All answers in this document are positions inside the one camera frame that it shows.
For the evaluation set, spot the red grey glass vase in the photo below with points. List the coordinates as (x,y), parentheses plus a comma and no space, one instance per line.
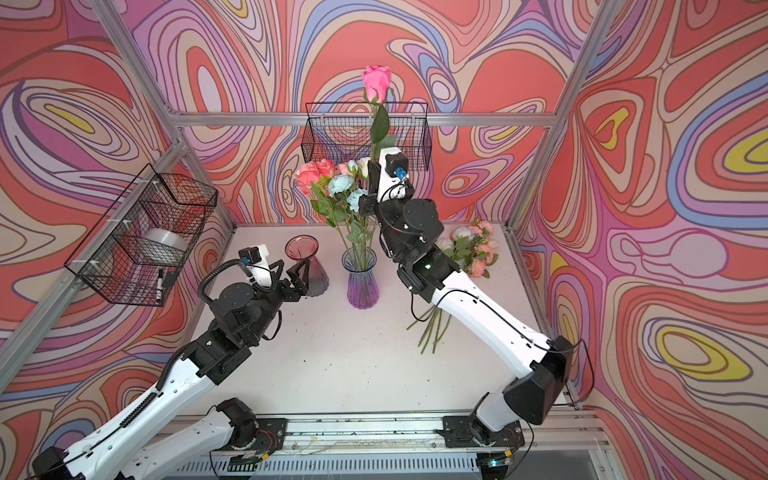
(306,247)

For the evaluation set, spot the magenta rose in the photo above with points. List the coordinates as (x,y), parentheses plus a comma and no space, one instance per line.
(377,82)

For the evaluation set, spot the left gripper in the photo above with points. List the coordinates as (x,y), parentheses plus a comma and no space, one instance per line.
(299,289)

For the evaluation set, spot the light blue flower stem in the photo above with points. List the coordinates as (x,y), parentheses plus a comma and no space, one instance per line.
(344,197)

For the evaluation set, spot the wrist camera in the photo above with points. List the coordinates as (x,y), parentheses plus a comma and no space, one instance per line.
(255,260)
(393,175)

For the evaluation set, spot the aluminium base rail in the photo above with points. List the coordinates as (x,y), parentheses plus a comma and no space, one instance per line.
(416,445)

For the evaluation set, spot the bunch of artificial flowers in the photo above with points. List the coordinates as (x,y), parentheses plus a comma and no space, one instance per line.
(473,248)

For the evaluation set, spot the back wire basket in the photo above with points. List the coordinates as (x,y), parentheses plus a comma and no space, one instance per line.
(340,131)

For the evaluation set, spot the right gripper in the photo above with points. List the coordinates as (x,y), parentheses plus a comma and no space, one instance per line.
(367,202)

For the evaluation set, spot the large salmon pink rose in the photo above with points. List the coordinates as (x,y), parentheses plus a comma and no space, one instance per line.
(326,168)

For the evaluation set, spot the black marker pen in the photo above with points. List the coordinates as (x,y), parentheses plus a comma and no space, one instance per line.
(159,289)

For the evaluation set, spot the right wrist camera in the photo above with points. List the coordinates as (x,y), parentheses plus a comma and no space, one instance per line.
(393,175)

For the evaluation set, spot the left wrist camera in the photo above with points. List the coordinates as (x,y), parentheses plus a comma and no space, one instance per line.
(255,260)

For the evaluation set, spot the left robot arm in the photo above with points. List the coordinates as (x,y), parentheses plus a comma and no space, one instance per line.
(245,295)

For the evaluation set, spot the blue purple glass vase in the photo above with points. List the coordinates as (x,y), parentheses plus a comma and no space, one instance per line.
(362,288)

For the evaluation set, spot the white rose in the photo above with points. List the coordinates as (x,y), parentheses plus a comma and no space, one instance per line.
(363,167)

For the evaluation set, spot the silver tape roll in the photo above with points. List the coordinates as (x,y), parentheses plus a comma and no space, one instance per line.
(166,238)

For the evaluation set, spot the left wire basket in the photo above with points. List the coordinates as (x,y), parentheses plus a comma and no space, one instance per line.
(123,267)

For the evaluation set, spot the wire basket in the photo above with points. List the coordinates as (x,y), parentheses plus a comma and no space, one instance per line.
(123,267)
(340,131)

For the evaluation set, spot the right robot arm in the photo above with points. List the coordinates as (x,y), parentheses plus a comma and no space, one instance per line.
(409,230)

